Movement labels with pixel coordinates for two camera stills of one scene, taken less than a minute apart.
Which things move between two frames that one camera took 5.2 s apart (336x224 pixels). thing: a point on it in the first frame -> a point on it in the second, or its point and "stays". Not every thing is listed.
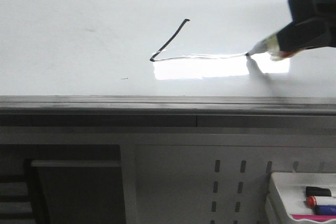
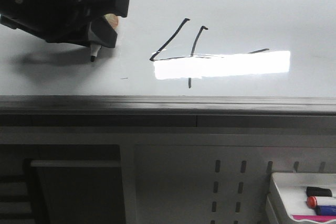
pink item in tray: [313, 217] stays
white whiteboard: [173, 34] stays
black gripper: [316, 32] -> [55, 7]
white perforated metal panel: [216, 184] stays
